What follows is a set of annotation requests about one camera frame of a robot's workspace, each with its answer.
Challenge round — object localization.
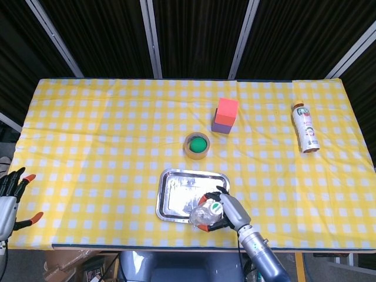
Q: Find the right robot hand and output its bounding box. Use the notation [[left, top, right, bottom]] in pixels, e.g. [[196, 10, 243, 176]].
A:
[[195, 186, 252, 233]]

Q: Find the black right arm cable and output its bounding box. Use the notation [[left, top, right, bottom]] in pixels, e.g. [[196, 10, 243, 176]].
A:
[[236, 230, 246, 282]]

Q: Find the green ball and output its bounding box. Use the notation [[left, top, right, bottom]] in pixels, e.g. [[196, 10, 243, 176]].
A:
[[189, 138, 207, 153]]

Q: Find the brown cardboard box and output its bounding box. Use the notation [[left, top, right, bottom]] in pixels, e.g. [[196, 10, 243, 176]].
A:
[[43, 249, 119, 282]]

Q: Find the rectangular metal tray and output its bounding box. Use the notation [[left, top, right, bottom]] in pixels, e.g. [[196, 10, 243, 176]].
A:
[[155, 168, 230, 226]]

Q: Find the yellow white checked tablecloth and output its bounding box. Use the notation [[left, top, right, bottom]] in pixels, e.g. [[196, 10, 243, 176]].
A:
[[7, 77, 376, 251]]

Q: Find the clear brown tape roll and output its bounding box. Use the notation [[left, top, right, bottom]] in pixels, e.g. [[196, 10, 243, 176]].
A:
[[183, 132, 211, 160]]

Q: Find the clear bottle green cap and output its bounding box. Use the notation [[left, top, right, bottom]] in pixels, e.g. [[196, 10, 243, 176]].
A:
[[189, 197, 226, 227]]

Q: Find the white labelled drink bottle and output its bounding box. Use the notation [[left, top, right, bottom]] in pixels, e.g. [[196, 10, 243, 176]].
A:
[[290, 100, 320, 154]]

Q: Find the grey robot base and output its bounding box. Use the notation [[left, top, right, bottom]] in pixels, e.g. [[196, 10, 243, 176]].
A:
[[118, 250, 245, 282]]

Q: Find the orange foam block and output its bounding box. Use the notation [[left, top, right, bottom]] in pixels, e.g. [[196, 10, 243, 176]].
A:
[[215, 98, 239, 126]]

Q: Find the yellow table leg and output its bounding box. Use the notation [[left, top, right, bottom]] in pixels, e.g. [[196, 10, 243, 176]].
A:
[[294, 252, 305, 282]]

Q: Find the purple foam block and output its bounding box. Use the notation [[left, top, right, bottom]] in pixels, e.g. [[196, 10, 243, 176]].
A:
[[211, 108, 233, 135]]

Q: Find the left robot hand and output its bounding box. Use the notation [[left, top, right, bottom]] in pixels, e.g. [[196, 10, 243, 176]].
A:
[[0, 166, 45, 242]]

